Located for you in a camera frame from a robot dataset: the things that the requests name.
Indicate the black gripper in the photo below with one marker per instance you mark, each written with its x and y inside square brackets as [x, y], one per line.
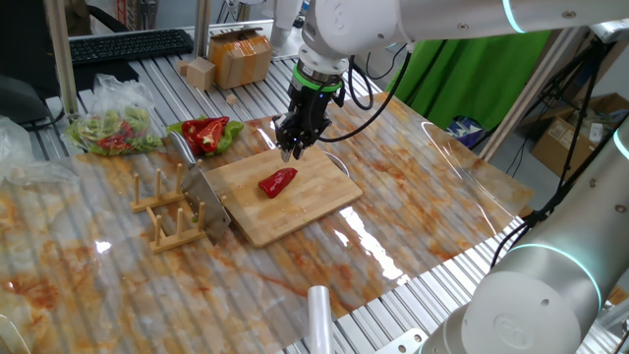
[312, 113]

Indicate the steel cleaver knife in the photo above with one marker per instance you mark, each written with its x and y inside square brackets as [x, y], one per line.
[201, 196]

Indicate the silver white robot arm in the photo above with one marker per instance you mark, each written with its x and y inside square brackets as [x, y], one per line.
[442, 19]

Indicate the bag of chopped peppers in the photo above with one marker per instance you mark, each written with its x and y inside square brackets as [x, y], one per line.
[113, 133]

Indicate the red pepper piece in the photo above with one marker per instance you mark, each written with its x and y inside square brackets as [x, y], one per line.
[277, 182]

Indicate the large green pepper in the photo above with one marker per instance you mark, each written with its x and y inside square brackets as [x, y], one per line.
[231, 135]

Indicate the bamboo cutting board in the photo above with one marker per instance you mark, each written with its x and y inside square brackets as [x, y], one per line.
[304, 206]

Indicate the tiny wooden cube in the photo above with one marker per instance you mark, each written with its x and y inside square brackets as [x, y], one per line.
[231, 99]

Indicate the taped cardboard box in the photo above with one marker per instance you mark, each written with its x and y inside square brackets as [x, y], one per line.
[241, 59]

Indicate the marble pattern plastic mat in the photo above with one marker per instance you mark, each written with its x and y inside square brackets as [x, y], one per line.
[393, 157]

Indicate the dark red pepper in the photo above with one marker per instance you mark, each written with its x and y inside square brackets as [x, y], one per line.
[189, 127]

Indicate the large wooden cube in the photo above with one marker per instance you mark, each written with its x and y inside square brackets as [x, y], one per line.
[200, 74]

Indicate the small green pepper piece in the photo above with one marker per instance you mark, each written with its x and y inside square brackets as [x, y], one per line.
[174, 128]

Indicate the small wooden cube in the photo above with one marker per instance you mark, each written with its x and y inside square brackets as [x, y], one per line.
[182, 67]

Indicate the wooden peg rack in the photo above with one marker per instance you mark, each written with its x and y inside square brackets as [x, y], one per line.
[167, 241]

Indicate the blue patterned bag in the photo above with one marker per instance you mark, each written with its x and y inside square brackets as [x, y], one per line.
[464, 132]

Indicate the white plastic roll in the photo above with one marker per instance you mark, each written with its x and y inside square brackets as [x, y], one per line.
[320, 319]

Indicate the green cloth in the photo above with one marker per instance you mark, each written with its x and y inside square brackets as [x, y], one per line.
[467, 78]

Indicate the black keyboard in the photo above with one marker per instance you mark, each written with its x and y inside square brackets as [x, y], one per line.
[128, 45]

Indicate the empty clear plastic bag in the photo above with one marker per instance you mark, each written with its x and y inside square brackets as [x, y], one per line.
[24, 157]

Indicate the black office chair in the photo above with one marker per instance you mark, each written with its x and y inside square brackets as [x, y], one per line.
[19, 98]

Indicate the black tripod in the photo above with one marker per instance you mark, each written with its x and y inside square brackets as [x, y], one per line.
[580, 113]

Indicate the aluminium frame post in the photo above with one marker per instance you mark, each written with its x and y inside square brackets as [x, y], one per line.
[531, 93]
[61, 59]
[202, 29]

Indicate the silver depth camera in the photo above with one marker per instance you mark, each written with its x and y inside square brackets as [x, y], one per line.
[609, 30]

